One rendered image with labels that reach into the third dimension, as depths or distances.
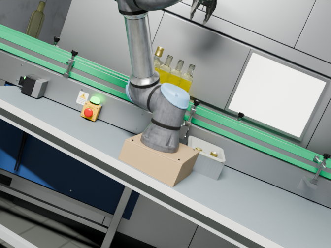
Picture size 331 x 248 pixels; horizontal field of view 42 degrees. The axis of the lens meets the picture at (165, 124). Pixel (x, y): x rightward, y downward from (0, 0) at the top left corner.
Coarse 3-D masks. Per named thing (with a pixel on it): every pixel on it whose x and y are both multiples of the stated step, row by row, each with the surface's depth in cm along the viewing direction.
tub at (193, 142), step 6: (192, 138) 202; (198, 138) 202; (192, 144) 202; (198, 144) 202; (204, 144) 202; (210, 144) 202; (204, 150) 202; (210, 150) 202; (216, 150) 202; (222, 150) 199; (210, 156) 181; (222, 156) 189
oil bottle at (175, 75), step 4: (172, 72) 207; (176, 72) 207; (180, 72) 207; (172, 76) 207; (176, 76) 207; (180, 76) 207; (168, 80) 208; (172, 80) 207; (176, 80) 207; (176, 84) 208
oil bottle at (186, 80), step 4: (184, 76) 207; (188, 76) 207; (192, 76) 208; (180, 80) 207; (184, 80) 207; (188, 80) 207; (192, 80) 207; (180, 84) 207; (184, 84) 207; (188, 84) 207; (184, 88) 208; (188, 88) 208
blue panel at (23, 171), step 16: (0, 128) 208; (16, 128) 207; (0, 144) 209; (16, 144) 209; (32, 144) 208; (48, 144) 207; (0, 160) 211; (32, 160) 210; (48, 160) 209; (64, 160) 208; (32, 176) 211; (48, 176) 211; (64, 176) 210; (80, 176) 209; (96, 176) 209; (64, 192) 212; (80, 192) 211; (96, 192) 210; (112, 192) 210; (112, 208) 211; (128, 208) 211
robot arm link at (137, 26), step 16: (128, 0) 140; (128, 16) 145; (144, 16) 147; (128, 32) 151; (144, 32) 150; (144, 48) 154; (144, 64) 157; (128, 80) 169; (144, 80) 161; (128, 96) 170; (144, 96) 163
